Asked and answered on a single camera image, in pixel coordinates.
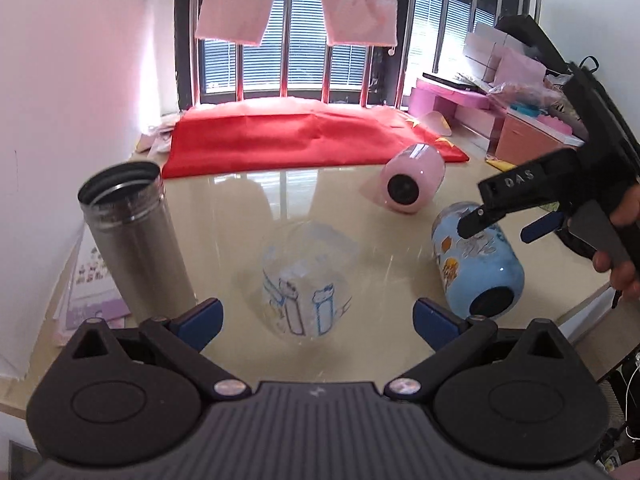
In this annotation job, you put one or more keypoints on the clear plastic cartoon cup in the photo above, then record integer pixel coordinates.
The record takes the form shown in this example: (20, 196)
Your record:
(306, 274)

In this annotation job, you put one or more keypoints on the pink cup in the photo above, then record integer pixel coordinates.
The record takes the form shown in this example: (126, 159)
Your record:
(410, 180)

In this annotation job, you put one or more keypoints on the blue cartoon cup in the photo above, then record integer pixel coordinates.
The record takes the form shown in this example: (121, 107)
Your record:
(480, 275)

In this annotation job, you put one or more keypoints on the red flag cloth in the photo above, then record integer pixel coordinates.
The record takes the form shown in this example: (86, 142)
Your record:
(293, 133)

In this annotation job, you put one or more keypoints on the metal window railing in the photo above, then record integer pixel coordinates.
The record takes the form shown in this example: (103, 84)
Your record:
(430, 35)

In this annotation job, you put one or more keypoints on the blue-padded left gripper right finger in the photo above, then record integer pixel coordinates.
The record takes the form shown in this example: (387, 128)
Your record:
(455, 342)

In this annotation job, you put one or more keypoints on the pink shelf riser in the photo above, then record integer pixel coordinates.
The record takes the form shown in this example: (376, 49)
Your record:
(437, 106)

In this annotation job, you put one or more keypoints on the pink hanging pants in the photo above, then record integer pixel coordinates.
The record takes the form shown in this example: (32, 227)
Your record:
(343, 22)

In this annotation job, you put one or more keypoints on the sticker sheets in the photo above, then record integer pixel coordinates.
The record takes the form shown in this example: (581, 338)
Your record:
(90, 292)

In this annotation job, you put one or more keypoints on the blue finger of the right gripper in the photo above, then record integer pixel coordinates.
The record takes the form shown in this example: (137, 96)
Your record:
(544, 225)

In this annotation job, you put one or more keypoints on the black bag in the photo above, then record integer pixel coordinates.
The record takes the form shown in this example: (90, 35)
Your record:
(527, 31)

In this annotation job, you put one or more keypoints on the stainless steel thermos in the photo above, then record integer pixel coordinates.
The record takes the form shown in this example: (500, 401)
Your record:
(127, 213)

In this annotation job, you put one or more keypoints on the yellow tube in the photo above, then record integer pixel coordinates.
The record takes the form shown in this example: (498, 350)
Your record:
(498, 164)

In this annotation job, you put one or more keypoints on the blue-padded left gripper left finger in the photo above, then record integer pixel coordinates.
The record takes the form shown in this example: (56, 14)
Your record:
(177, 343)

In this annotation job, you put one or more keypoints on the orange pink storage box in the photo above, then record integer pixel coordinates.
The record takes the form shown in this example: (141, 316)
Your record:
(524, 138)

